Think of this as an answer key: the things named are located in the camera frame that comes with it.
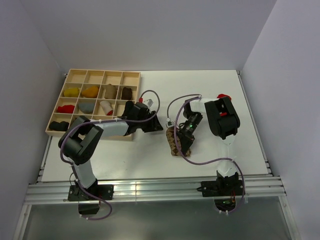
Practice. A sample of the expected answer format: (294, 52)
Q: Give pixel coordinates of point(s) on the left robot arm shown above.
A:
(79, 143)

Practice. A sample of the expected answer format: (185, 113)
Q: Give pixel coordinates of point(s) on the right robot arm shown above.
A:
(223, 123)

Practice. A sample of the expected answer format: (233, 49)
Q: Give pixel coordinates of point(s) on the dark brown rolled sock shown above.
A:
(126, 93)

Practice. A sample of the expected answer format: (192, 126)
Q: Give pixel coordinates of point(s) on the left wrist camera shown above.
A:
(148, 102)

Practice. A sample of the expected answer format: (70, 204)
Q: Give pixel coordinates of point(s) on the black rolled sock in tray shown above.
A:
(59, 126)

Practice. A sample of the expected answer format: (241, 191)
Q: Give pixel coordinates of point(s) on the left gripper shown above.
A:
(154, 124)

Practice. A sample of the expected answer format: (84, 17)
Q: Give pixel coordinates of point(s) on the yellow rolled sock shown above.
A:
(71, 92)

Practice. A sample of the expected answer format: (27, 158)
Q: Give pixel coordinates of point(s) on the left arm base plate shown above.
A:
(104, 192)

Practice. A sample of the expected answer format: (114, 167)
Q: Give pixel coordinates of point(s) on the orange rolled sock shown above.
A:
(91, 92)

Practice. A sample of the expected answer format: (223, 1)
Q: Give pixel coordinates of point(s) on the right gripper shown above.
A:
(186, 139)

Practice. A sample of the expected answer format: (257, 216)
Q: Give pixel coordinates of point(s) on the white red-tipped rolled sock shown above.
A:
(106, 107)

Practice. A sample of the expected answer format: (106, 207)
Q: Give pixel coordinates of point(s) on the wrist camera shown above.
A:
(148, 102)
(169, 123)

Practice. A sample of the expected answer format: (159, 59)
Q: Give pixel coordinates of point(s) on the wooden compartment tray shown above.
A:
(85, 78)

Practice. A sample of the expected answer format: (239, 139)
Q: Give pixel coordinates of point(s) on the grey rolled sock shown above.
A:
(86, 107)

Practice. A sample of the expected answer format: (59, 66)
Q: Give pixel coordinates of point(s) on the red rolled sock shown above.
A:
(65, 109)

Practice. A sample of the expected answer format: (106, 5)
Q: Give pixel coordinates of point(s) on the flat red Santa sock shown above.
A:
(221, 95)

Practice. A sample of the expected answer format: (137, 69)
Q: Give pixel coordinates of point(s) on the brown argyle sock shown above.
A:
(172, 144)

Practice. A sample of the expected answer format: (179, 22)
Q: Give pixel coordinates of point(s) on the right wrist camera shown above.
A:
(169, 123)

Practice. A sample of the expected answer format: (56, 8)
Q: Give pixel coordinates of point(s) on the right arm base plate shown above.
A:
(221, 188)

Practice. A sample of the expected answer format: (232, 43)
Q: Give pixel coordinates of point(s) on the tan rolled sock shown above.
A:
(110, 92)

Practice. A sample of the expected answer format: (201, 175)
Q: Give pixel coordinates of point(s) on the black sock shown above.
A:
(128, 106)
(59, 126)

